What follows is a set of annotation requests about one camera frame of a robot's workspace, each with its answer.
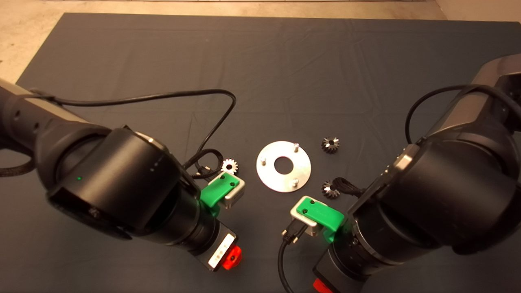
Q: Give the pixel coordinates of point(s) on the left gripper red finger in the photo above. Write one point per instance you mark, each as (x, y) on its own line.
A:
(232, 258)

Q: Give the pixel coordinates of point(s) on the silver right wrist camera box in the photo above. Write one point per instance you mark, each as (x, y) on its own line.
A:
(303, 224)

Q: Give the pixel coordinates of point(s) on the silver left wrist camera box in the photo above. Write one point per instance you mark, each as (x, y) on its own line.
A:
(237, 195)

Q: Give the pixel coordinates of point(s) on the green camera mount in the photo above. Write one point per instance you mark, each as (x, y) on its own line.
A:
(321, 215)
(217, 189)

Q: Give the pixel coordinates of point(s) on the round metal carrier plate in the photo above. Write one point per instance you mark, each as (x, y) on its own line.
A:
(276, 181)

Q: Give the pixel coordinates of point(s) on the dark steel planetary gear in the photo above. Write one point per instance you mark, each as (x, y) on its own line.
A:
(329, 190)
(330, 145)

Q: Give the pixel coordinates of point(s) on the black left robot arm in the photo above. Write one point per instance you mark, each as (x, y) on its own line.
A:
(122, 183)

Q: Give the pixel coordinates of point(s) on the green right camera mount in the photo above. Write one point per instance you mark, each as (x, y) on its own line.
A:
(321, 215)

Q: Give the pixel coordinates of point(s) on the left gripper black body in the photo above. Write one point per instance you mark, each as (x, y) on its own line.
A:
(213, 248)

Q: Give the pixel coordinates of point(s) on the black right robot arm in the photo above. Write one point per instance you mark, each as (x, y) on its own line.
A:
(439, 195)

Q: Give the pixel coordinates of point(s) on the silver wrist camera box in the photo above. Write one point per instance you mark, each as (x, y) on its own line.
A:
(303, 224)
(237, 195)

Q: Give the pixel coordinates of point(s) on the green left camera mount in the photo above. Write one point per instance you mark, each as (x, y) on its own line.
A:
(217, 189)

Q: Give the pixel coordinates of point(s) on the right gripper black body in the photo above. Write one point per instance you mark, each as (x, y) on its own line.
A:
(333, 276)

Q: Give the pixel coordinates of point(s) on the bright steel planetary gear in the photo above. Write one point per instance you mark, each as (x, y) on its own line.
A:
(230, 165)

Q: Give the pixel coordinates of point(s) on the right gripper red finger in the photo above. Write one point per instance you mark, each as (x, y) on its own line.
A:
(320, 287)

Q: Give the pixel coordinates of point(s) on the dark grey table cloth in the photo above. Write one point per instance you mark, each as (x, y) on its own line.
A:
(285, 61)

